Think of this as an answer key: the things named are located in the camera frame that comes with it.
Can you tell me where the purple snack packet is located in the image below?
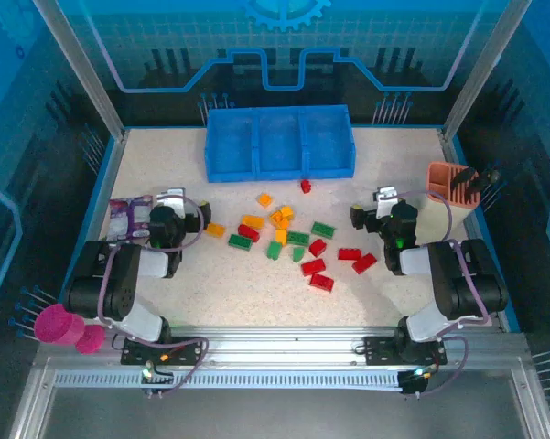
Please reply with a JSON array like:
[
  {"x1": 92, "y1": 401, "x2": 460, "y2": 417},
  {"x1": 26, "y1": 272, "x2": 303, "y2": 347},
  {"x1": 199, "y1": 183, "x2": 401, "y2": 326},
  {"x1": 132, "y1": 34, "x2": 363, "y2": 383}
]
[{"x1": 108, "y1": 195, "x2": 155, "y2": 242}]

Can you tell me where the beige orange utensil holder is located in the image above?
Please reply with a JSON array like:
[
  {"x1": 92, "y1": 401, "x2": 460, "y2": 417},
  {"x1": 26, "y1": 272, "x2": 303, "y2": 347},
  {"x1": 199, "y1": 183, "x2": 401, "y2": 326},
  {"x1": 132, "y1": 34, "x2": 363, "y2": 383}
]
[{"x1": 414, "y1": 160, "x2": 482, "y2": 243}]

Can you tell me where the black utensil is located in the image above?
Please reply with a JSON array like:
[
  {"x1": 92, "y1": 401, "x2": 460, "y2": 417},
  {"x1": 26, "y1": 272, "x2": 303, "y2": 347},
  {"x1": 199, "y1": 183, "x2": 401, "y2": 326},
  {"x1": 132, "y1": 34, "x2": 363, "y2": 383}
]
[{"x1": 448, "y1": 166, "x2": 502, "y2": 202}]

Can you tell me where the blue three-compartment bin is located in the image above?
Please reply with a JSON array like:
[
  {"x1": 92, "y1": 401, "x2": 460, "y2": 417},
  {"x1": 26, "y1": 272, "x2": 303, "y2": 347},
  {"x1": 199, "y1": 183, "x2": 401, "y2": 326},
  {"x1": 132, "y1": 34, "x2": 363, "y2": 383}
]
[{"x1": 204, "y1": 103, "x2": 356, "y2": 184}]

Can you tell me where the small pink cup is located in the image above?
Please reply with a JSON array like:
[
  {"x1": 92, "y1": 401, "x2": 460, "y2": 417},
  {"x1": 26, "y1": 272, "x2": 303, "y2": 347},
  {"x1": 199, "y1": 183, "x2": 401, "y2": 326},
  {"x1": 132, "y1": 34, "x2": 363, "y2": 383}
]
[{"x1": 75, "y1": 323, "x2": 106, "y2": 356}]

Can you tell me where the large pink cup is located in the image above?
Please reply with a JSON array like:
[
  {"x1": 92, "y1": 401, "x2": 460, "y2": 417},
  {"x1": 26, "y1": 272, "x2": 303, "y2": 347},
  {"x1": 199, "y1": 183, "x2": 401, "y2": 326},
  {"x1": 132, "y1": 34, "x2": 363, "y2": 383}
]
[{"x1": 33, "y1": 304, "x2": 86, "y2": 347}]

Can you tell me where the black electronics box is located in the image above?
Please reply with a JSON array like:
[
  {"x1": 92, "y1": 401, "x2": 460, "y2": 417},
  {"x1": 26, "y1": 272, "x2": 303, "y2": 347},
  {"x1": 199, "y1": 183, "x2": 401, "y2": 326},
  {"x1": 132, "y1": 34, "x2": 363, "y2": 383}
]
[
  {"x1": 139, "y1": 360, "x2": 175, "y2": 399},
  {"x1": 398, "y1": 365, "x2": 436, "y2": 399}
]

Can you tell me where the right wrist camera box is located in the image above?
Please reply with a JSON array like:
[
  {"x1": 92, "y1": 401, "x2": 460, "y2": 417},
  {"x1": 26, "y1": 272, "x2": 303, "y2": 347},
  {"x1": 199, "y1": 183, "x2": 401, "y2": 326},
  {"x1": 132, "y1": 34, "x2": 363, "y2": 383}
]
[{"x1": 372, "y1": 185, "x2": 402, "y2": 219}]

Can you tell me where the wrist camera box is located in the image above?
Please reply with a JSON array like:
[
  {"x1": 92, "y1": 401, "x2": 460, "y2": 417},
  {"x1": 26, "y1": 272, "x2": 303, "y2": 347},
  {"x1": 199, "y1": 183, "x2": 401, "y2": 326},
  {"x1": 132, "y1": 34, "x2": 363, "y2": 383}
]
[
  {"x1": 372, "y1": 185, "x2": 402, "y2": 219},
  {"x1": 157, "y1": 187, "x2": 187, "y2": 216}
]

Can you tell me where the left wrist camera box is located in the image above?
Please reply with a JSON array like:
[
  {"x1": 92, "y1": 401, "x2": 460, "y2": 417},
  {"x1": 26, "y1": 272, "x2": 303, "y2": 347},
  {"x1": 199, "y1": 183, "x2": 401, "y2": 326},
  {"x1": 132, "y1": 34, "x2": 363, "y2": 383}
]
[{"x1": 157, "y1": 187, "x2": 187, "y2": 216}]

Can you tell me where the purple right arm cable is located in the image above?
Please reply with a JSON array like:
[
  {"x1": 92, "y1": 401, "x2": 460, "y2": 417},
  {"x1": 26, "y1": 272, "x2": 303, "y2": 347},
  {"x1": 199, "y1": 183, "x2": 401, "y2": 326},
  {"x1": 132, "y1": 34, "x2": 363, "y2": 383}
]
[{"x1": 393, "y1": 190, "x2": 491, "y2": 398}]

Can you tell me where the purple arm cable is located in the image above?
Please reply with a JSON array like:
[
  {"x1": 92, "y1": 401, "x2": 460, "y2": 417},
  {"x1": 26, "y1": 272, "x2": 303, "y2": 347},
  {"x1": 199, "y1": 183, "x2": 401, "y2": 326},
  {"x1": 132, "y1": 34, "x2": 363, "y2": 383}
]
[
  {"x1": 393, "y1": 190, "x2": 491, "y2": 398},
  {"x1": 98, "y1": 194, "x2": 210, "y2": 399}
]

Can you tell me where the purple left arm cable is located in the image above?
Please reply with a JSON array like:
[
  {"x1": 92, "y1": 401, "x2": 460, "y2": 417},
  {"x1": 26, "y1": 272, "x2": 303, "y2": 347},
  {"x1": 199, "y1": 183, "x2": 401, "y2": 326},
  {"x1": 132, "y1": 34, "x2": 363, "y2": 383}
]
[{"x1": 98, "y1": 194, "x2": 210, "y2": 399}]

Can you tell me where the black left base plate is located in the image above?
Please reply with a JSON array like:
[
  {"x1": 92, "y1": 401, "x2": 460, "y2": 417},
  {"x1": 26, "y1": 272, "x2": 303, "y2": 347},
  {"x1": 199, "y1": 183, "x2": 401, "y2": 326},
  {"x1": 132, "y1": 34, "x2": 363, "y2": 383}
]
[{"x1": 120, "y1": 335, "x2": 203, "y2": 367}]

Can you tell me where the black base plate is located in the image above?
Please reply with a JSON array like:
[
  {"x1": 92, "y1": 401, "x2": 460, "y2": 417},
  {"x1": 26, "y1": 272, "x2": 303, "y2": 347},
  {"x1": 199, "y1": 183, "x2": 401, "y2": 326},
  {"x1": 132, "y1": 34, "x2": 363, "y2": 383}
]
[
  {"x1": 362, "y1": 335, "x2": 448, "y2": 367},
  {"x1": 120, "y1": 335, "x2": 203, "y2": 367}
]

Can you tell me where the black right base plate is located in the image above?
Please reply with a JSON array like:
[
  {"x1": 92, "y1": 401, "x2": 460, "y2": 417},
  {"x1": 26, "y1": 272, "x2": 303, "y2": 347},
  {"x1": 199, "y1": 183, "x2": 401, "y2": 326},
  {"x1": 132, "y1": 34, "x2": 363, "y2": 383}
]
[{"x1": 362, "y1": 335, "x2": 448, "y2": 367}]

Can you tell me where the aluminium mounting rail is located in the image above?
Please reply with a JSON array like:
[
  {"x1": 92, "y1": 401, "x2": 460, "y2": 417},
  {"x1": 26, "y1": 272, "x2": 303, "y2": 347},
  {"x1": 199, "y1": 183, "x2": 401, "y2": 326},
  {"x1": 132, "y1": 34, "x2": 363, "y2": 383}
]
[{"x1": 31, "y1": 324, "x2": 532, "y2": 371}]

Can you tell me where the aluminium frame post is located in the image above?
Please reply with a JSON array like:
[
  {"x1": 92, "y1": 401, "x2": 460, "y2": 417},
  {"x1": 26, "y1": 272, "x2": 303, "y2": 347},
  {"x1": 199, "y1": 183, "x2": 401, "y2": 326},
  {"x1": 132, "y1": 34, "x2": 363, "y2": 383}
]
[
  {"x1": 440, "y1": 0, "x2": 533, "y2": 141},
  {"x1": 30, "y1": 0, "x2": 128, "y2": 141}
]

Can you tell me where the slotted cable duct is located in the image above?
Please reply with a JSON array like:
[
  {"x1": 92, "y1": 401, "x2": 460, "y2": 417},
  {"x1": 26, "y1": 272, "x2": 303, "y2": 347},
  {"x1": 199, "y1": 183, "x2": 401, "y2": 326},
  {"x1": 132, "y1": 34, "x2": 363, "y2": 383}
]
[{"x1": 52, "y1": 368, "x2": 406, "y2": 391}]

